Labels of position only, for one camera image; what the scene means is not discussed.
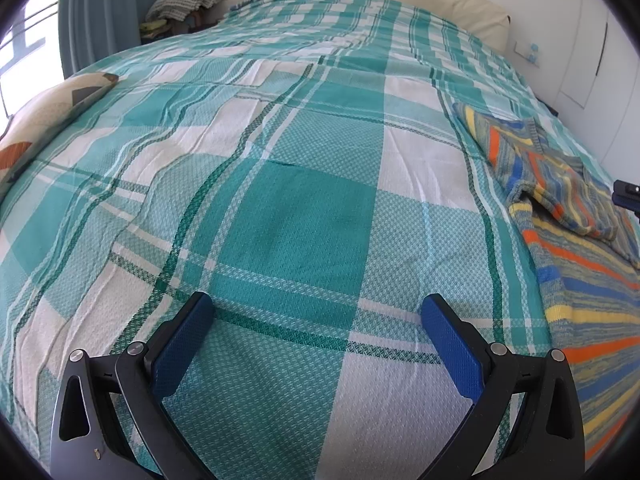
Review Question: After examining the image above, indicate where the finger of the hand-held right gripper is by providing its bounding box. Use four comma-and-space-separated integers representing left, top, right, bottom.
612, 179, 640, 216

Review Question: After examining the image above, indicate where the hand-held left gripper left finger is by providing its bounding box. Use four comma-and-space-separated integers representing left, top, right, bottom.
50, 291, 216, 480

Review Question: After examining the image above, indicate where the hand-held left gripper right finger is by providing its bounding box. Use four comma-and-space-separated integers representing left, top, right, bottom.
421, 295, 586, 480

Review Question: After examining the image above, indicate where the striped knit t-shirt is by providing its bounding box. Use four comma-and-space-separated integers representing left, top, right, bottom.
452, 102, 640, 466

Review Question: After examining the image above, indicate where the pile of folded clothes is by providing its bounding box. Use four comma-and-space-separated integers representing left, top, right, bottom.
141, 0, 226, 36

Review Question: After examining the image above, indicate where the white wardrobe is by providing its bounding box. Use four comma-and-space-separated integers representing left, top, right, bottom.
555, 0, 640, 181

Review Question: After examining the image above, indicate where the teal plaid bed blanket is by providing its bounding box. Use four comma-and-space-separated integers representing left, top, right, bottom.
0, 0, 618, 471

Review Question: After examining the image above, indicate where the patterned beige pillow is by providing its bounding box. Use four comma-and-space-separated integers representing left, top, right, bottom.
0, 72, 120, 201

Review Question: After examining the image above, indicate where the window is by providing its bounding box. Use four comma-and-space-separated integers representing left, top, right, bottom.
0, 2, 63, 121

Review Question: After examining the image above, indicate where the blue curtain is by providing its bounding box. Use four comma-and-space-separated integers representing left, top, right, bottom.
59, 0, 193, 81

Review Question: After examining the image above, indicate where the wall outlet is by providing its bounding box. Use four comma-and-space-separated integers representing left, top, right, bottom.
512, 42, 543, 66

